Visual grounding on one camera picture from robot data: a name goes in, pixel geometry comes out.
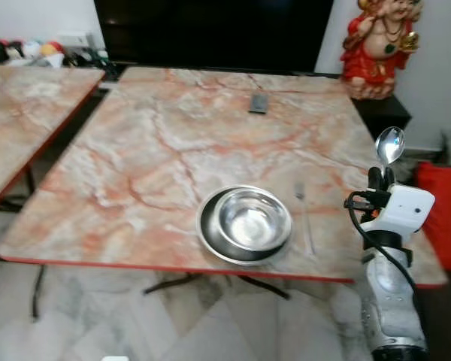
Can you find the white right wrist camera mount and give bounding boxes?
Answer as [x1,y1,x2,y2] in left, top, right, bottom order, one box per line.
[360,184,437,243]

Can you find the small dark grey phone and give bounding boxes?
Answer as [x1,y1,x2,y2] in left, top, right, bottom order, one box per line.
[248,93,271,115]

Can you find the round steel plate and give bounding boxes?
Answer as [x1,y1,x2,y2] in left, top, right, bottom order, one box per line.
[196,184,295,266]

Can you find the steel fork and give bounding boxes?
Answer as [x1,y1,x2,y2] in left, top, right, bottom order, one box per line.
[294,180,317,257]

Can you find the shiny steel spoon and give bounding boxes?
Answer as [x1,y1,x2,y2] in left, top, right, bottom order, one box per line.
[375,126,407,186]

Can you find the white box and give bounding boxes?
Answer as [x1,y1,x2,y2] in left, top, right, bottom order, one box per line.
[56,32,96,50]

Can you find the red cushion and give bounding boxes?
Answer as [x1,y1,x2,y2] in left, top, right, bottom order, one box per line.
[414,161,451,274]

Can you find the large pink marble table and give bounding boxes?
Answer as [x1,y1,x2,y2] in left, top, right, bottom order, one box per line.
[0,66,449,290]

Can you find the colourful toy clutter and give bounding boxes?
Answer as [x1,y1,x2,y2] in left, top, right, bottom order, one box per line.
[0,38,67,68]

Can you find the black statue stand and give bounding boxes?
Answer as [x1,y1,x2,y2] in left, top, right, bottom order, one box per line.
[352,93,413,142]

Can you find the red laughing figure statue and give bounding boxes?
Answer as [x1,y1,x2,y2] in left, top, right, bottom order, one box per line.
[339,0,425,102]

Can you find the shiny steel bowl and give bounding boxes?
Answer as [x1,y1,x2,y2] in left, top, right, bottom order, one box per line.
[212,188,293,253]

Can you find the small pink marble table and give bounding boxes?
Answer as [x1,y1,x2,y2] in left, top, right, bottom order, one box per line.
[0,64,106,213]

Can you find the large black television screen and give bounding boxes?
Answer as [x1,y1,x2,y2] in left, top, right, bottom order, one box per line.
[93,0,336,74]

